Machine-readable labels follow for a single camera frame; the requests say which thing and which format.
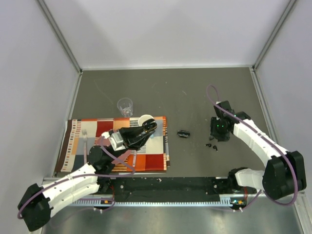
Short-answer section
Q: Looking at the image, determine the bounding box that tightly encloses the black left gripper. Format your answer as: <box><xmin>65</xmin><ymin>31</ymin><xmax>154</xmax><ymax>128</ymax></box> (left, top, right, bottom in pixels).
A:
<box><xmin>107</xmin><ymin>124</ymin><xmax>155</xmax><ymax>162</ymax></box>

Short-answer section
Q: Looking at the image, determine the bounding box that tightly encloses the black case with gold line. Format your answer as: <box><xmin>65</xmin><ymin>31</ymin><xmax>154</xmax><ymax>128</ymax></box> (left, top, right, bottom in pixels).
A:
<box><xmin>142</xmin><ymin>118</ymin><xmax>157</xmax><ymax>133</ymax></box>

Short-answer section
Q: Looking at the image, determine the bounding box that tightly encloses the black taped earbud charging case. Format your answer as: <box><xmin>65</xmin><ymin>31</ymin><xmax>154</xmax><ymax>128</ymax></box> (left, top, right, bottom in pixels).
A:
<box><xmin>177</xmin><ymin>130</ymin><xmax>191</xmax><ymax>138</ymax></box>

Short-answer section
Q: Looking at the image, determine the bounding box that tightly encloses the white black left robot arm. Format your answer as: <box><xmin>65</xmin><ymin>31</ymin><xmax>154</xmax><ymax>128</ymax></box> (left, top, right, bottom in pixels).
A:
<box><xmin>17</xmin><ymin>126</ymin><xmax>156</xmax><ymax>232</ymax></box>

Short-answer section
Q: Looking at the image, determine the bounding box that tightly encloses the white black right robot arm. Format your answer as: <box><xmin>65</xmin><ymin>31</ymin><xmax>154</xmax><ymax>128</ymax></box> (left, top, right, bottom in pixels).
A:
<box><xmin>210</xmin><ymin>101</ymin><xmax>307</xmax><ymax>200</ymax></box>

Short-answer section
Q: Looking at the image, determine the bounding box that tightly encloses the blue mug white inside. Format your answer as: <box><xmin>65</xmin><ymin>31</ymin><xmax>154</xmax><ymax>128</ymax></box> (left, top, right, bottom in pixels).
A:
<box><xmin>138</xmin><ymin>115</ymin><xmax>154</xmax><ymax>126</ymax></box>

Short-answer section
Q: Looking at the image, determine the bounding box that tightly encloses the pink dotted plate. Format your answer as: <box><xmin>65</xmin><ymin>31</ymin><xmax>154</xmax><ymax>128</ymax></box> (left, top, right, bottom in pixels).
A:
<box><xmin>96</xmin><ymin>136</ymin><xmax>131</xmax><ymax>165</ymax></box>

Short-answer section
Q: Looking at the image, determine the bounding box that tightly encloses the clear plastic cup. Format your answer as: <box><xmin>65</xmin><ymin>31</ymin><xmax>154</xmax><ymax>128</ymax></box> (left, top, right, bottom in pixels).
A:
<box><xmin>117</xmin><ymin>97</ymin><xmax>134</xmax><ymax>117</ymax></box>

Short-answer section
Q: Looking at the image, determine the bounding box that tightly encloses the orange patchwork placemat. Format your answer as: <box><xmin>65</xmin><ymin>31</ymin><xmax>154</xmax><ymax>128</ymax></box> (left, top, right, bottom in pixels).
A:
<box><xmin>55</xmin><ymin>116</ymin><xmax>170</xmax><ymax>173</ymax></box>

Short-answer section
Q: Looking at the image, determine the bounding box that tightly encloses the pink handled knife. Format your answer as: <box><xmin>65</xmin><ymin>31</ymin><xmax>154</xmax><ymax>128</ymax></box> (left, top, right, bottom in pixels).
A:
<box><xmin>132</xmin><ymin>151</ymin><xmax>137</xmax><ymax>168</ymax></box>

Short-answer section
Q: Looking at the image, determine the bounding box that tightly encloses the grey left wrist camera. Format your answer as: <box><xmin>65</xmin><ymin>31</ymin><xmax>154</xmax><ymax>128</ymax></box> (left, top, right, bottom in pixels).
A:
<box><xmin>101</xmin><ymin>130</ymin><xmax>126</xmax><ymax>151</ymax></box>

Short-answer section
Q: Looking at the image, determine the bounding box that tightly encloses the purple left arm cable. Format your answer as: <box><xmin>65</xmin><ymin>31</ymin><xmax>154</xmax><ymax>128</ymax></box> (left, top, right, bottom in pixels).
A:
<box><xmin>17</xmin><ymin>135</ymin><xmax>136</xmax><ymax>219</ymax></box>

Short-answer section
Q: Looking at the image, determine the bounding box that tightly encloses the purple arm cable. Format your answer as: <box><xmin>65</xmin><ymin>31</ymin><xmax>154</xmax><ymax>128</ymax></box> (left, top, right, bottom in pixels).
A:
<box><xmin>17</xmin><ymin>135</ymin><xmax>136</xmax><ymax>219</ymax></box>
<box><xmin>206</xmin><ymin>84</ymin><xmax>300</xmax><ymax>207</ymax></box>

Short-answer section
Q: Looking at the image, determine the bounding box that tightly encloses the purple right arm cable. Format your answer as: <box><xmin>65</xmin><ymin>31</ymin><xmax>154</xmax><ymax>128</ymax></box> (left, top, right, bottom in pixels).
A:
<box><xmin>206</xmin><ymin>84</ymin><xmax>300</xmax><ymax>207</ymax></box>

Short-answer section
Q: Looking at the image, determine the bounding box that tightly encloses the pink handled fork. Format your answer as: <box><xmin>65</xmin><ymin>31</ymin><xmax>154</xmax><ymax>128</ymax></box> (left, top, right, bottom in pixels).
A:
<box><xmin>82</xmin><ymin>129</ymin><xmax>88</xmax><ymax>164</ymax></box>

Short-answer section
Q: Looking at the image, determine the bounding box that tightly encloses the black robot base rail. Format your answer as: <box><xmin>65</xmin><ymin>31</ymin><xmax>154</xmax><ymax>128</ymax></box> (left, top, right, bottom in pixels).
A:
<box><xmin>105</xmin><ymin>177</ymin><xmax>233</xmax><ymax>202</ymax></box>

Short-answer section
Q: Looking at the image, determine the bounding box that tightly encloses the white slotted cable duct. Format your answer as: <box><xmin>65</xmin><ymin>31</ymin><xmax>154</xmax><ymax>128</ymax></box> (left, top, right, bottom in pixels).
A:
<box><xmin>70</xmin><ymin>195</ymin><xmax>247</xmax><ymax>208</ymax></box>

